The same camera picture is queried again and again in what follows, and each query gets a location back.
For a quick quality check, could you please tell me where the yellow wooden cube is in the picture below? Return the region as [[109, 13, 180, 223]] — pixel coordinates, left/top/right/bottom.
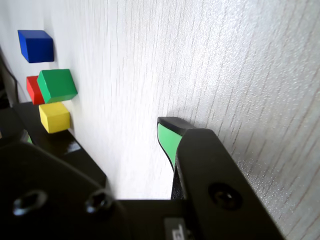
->
[[38, 101, 71, 135]]

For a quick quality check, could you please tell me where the red wooden cube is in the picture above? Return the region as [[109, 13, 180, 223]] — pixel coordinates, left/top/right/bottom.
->
[[26, 75, 46, 106]]

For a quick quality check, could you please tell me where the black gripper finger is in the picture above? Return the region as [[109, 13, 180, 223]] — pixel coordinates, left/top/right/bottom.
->
[[156, 116, 286, 240], [0, 129, 134, 240]]

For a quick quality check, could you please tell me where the green wooden cube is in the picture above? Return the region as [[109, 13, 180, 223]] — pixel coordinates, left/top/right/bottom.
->
[[36, 68, 79, 105]]

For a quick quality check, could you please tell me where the blue wooden cube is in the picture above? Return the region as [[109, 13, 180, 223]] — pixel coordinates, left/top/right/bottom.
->
[[17, 29, 55, 64]]

